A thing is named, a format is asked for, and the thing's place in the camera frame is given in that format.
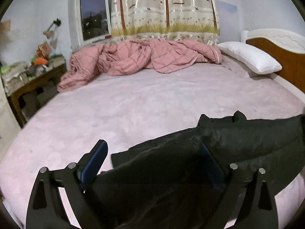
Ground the black puffer jacket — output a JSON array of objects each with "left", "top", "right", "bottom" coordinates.
[{"left": 85, "top": 111, "right": 304, "bottom": 228}]

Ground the white cabinet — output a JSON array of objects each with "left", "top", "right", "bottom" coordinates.
[{"left": 0, "top": 80, "right": 21, "bottom": 161}]

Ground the brown wooden side table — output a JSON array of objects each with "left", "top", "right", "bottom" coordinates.
[{"left": 7, "top": 64, "right": 67, "bottom": 128}]

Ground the pink bed sheet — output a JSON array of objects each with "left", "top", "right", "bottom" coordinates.
[{"left": 1, "top": 63, "right": 304, "bottom": 223}]

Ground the clutter pile on table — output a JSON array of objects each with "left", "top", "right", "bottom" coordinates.
[{"left": 1, "top": 55, "right": 66, "bottom": 97}]

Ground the orange toy on table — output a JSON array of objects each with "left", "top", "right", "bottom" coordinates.
[{"left": 33, "top": 57, "right": 48, "bottom": 66}]

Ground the pink quilted comforter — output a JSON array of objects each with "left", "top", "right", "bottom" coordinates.
[{"left": 57, "top": 38, "right": 222, "bottom": 92}]

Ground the white pillow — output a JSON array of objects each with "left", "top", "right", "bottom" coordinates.
[{"left": 217, "top": 41, "right": 282, "bottom": 75}]

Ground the wooden white headboard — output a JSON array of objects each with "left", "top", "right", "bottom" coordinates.
[{"left": 240, "top": 28, "right": 304, "bottom": 101}]

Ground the tree pattern curtain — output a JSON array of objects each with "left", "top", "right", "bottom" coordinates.
[{"left": 111, "top": 0, "right": 220, "bottom": 45}]

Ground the white frame window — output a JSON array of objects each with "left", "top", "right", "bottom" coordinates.
[{"left": 75, "top": 0, "right": 112, "bottom": 46}]

